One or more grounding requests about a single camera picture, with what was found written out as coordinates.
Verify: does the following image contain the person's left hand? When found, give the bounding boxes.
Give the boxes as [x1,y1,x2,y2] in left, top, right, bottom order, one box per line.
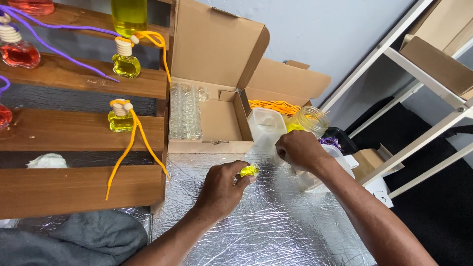
[195,160,260,220]

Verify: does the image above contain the person's right hand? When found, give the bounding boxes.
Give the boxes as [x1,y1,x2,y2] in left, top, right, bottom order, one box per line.
[275,129,335,173]

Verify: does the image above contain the small yellow glass bottle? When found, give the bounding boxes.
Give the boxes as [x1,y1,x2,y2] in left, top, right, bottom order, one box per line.
[240,163,260,178]

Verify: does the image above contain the clear glass jar yellow liquid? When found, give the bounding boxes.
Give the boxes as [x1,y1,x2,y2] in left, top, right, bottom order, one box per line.
[286,106,330,139]

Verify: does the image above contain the translucent plastic container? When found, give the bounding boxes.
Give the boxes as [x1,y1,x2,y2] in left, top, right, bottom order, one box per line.
[294,144,356,194]
[246,107,287,149]

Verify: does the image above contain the black plastic tray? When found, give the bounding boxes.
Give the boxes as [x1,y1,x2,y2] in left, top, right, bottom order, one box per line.
[319,126,359,156]

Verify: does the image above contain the silver foil mat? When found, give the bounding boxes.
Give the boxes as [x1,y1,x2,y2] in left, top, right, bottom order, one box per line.
[151,147,378,266]

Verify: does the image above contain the small brown cardboard box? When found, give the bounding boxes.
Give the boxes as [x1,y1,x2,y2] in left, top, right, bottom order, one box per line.
[350,144,405,182]

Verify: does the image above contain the white paper sheets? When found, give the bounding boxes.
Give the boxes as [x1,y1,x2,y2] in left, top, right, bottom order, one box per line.
[344,154,394,208]

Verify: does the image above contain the group of empty clear bottles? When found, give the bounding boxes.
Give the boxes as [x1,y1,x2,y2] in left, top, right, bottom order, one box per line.
[169,82,210,141]

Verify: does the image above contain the open cardboard box tall lid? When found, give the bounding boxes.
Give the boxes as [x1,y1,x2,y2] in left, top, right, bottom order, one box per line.
[167,0,270,154]

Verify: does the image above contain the white metal rack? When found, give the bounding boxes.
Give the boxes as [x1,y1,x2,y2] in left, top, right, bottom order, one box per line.
[319,0,473,200]

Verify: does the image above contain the yellow bottle with wooden cap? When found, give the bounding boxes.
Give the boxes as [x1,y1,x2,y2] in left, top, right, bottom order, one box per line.
[112,35,142,79]
[107,99,135,133]

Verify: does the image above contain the cardboard boxes on rack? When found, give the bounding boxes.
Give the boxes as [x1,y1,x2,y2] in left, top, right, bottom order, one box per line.
[399,0,473,101]

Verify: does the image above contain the large yellow liquid bottle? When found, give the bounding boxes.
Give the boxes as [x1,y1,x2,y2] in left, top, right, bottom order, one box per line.
[110,0,149,39]

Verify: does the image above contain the brown wooden step shelf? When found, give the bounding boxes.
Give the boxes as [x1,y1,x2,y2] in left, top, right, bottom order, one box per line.
[0,0,173,221]

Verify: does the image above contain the grey cloth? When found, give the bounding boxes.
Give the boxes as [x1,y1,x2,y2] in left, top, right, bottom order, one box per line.
[0,209,149,266]

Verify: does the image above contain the white crumpled tissue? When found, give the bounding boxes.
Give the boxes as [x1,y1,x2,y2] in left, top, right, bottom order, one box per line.
[25,153,69,170]

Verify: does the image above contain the small red glass bottle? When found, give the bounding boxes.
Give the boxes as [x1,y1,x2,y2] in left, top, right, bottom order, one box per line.
[0,103,14,131]

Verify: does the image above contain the red bottle with wooden cap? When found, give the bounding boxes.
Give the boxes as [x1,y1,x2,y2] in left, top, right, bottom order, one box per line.
[0,13,41,70]

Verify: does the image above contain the large red liquid bottle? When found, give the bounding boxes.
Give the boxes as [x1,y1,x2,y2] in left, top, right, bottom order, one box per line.
[7,0,55,16]

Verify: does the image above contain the bundle of orange cords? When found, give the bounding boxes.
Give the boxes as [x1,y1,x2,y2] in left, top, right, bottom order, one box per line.
[248,99,303,117]

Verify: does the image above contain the bundle of purple cords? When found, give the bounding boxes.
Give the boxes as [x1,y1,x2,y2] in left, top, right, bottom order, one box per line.
[319,136,343,150]

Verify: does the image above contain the open cardboard box with cords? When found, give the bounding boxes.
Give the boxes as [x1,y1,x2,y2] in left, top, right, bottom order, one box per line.
[239,57,332,118]

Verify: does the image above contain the yellow cord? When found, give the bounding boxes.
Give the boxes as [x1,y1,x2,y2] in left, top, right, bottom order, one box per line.
[105,99,171,201]
[133,31,172,83]

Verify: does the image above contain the long purple cord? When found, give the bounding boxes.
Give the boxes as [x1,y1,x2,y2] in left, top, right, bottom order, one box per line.
[0,4,122,83]

